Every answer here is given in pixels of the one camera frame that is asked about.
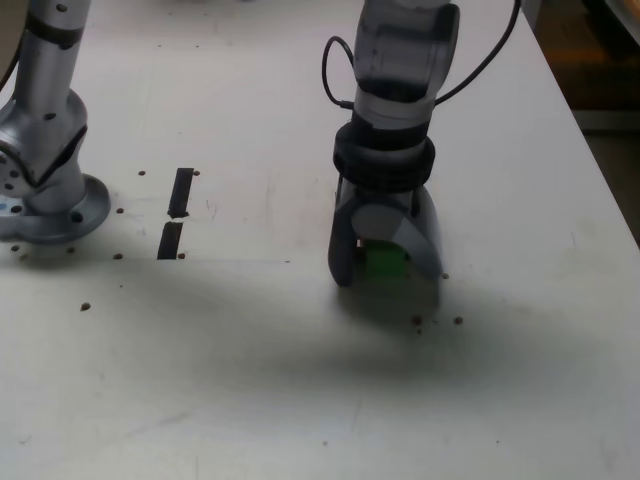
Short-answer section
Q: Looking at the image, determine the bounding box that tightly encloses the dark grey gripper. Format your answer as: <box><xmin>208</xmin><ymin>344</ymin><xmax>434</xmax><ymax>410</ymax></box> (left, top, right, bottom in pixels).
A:
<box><xmin>327</xmin><ymin>174</ymin><xmax>445</xmax><ymax>288</ymax></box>

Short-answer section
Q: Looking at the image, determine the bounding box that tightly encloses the green cube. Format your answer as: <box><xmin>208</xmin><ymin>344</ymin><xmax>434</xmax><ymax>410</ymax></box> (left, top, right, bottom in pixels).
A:
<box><xmin>362</xmin><ymin>239</ymin><xmax>407</xmax><ymax>281</ymax></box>

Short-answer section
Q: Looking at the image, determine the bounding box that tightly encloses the black tape strip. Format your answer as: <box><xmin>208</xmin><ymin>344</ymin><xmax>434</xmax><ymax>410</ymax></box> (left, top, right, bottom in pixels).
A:
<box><xmin>156</xmin><ymin>167</ymin><xmax>194</xmax><ymax>261</ymax></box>

